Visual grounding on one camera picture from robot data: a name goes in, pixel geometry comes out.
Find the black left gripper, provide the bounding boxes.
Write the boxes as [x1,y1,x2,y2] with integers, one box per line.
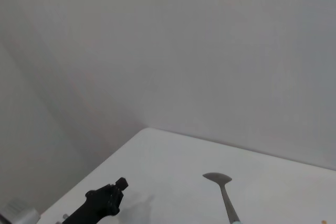
[61,177,129,224]

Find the blue handled metal spoon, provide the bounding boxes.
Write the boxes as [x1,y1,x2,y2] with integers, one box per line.
[202,172,241,224]

